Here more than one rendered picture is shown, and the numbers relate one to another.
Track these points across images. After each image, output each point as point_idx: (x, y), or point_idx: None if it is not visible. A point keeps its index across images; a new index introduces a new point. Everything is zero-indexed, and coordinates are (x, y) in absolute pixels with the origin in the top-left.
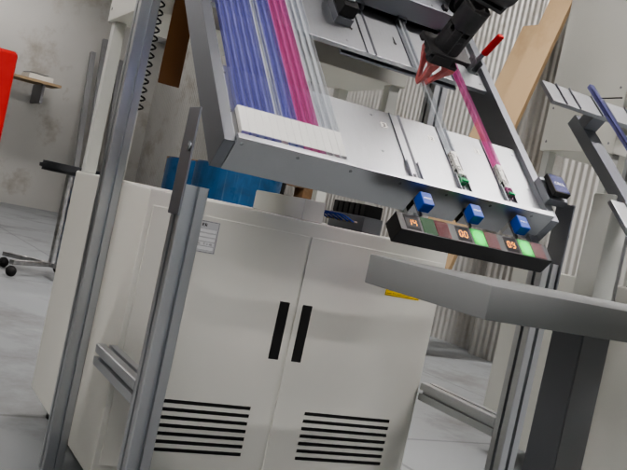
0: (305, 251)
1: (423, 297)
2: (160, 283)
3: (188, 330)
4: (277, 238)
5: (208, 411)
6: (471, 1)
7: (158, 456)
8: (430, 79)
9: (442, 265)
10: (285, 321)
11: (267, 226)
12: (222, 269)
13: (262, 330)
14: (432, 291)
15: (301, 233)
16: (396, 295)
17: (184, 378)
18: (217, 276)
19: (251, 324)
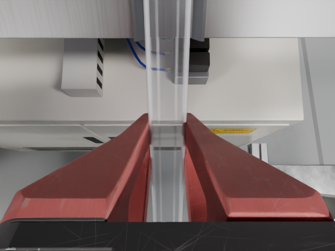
0: (83, 128)
1: None
2: None
3: (15, 141)
4: (40, 127)
5: (69, 147)
6: None
7: (52, 150)
8: (186, 188)
9: (290, 124)
10: (96, 139)
11: (18, 124)
12: (4, 134)
13: (79, 140)
14: None
15: (68, 124)
16: (217, 133)
17: (37, 145)
18: (5, 135)
19: (66, 140)
